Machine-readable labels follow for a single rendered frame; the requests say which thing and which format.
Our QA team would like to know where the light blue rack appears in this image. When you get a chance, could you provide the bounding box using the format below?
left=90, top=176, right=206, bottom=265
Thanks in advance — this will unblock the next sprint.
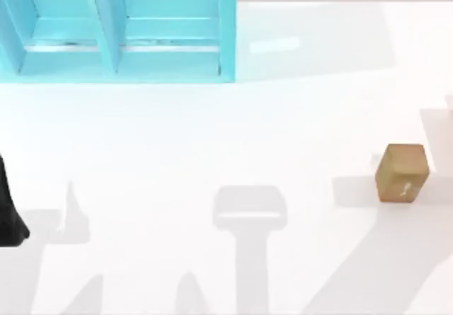
left=0, top=0, right=237, bottom=84

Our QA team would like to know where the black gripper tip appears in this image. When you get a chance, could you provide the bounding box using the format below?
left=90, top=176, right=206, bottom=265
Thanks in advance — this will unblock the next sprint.
left=0, top=155, right=30, bottom=248

